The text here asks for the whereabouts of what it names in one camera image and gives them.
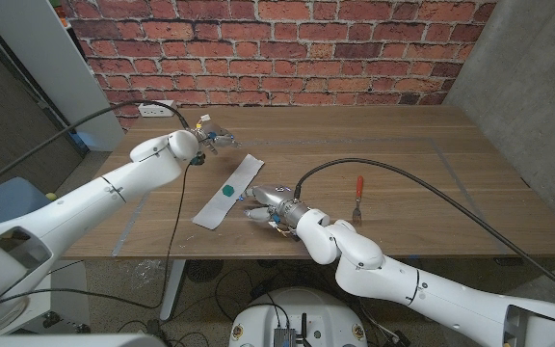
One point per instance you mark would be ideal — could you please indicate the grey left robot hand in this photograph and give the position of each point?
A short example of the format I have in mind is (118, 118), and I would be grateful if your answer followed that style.
(212, 137)

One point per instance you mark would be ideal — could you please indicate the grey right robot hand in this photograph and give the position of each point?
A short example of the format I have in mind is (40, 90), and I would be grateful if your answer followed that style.
(272, 197)

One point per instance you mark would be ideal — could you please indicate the small green block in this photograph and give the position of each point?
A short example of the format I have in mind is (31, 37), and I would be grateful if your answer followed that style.
(229, 191)

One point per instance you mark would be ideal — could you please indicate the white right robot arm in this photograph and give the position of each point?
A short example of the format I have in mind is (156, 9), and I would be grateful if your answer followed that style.
(403, 284)

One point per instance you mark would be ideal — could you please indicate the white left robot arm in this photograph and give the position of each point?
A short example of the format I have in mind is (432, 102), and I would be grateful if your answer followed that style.
(89, 202)

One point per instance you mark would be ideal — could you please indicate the white power strip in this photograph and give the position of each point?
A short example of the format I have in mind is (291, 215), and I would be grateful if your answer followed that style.
(159, 111)

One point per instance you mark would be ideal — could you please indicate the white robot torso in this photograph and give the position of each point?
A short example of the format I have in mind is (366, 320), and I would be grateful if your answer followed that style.
(297, 308)

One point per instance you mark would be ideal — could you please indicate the grey tape strip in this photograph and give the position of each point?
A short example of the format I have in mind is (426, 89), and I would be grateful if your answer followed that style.
(130, 224)
(451, 168)

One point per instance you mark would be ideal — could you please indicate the red brick printed backdrop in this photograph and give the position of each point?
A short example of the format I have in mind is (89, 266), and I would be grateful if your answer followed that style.
(306, 48)

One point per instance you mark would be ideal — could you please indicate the white table leg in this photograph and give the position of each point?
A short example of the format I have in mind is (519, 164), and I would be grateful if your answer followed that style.
(171, 294)

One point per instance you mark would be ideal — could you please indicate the small yellow green ball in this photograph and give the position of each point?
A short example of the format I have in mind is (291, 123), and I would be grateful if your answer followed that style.
(51, 197)

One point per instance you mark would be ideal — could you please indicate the white upright panel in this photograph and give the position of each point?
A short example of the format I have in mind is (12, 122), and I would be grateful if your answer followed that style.
(41, 48)

